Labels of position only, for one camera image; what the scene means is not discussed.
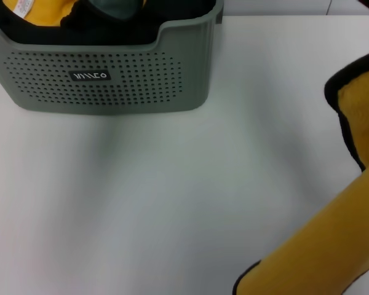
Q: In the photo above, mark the grey-green towel with black trim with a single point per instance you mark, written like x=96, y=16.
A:
x=117, y=9

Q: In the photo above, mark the yellow towel with white tag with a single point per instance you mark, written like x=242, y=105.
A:
x=46, y=13

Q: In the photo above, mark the black brand label on box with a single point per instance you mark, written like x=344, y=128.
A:
x=90, y=75

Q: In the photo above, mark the yellow towel with black trim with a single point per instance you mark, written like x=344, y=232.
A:
x=356, y=123

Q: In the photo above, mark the grey-green perforated plastic storage box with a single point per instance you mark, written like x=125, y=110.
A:
x=49, y=92

